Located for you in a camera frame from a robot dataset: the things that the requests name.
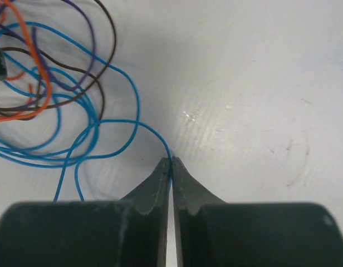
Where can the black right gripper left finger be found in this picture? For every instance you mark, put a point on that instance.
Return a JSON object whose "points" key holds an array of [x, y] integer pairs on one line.
{"points": [[127, 232]]}

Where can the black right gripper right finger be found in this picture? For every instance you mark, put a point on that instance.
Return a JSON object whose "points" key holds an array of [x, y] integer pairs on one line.
{"points": [[212, 232]]}

